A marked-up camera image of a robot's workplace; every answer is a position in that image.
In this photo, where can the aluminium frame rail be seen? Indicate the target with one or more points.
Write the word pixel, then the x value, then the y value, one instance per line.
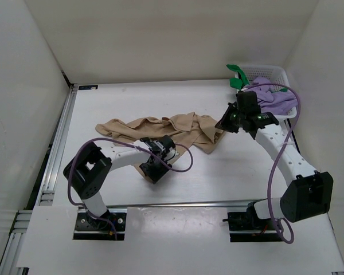
pixel 44 189

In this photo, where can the purple t shirt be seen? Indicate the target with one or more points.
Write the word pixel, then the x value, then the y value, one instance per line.
pixel 271 98

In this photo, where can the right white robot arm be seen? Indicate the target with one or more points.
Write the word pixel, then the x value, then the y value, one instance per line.
pixel 308 192

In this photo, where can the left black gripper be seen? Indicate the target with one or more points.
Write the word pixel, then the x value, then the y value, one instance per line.
pixel 153 171

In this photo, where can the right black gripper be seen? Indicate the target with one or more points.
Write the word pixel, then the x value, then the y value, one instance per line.
pixel 227 121

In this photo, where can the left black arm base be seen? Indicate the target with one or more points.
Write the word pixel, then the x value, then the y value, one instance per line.
pixel 89 229

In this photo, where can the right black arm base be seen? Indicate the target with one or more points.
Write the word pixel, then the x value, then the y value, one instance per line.
pixel 242 230

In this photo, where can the blue label sticker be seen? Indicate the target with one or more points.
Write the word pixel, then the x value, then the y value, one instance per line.
pixel 87 87

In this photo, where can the beige t shirt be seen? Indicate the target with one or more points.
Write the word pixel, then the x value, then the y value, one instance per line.
pixel 185 131

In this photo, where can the white plastic basket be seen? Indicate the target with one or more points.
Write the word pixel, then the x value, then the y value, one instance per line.
pixel 275 74

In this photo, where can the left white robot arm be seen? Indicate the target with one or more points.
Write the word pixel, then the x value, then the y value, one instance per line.
pixel 87 171

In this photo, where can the green t shirt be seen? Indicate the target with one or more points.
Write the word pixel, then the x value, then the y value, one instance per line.
pixel 240 80

